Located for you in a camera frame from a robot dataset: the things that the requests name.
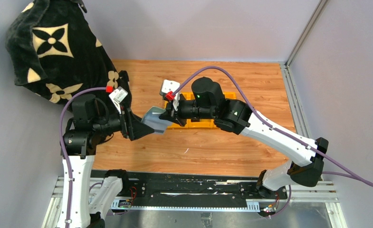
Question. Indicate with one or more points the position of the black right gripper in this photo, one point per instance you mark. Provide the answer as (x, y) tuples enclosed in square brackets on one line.
[(174, 113)]

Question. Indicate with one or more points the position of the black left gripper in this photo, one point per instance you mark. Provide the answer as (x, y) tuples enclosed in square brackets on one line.
[(125, 125)]

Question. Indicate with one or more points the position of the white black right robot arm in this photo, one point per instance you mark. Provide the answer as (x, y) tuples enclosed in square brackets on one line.
[(304, 167)]

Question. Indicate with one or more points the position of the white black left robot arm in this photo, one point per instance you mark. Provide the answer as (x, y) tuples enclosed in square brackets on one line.
[(91, 124)]

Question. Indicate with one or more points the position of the yellow left plastic bin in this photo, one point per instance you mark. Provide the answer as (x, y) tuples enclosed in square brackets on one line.
[(176, 126)]

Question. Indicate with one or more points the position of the yellow middle plastic bin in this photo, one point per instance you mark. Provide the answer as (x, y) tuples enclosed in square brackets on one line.
[(198, 123)]

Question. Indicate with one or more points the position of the black cream floral blanket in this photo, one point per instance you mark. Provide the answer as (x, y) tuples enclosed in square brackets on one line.
[(56, 55)]

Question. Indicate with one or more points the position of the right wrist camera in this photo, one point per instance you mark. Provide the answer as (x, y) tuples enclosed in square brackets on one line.
[(169, 86)]

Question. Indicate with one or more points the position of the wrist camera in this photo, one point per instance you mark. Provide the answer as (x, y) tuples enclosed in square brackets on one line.
[(169, 86), (117, 96)]

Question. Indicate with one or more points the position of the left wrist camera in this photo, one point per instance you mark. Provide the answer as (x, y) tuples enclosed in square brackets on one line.
[(117, 96)]

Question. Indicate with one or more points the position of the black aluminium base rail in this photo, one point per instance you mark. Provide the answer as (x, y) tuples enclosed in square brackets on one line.
[(184, 192)]

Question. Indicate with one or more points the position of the aluminium corner frame post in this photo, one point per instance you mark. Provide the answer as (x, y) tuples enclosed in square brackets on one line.
[(295, 105)]

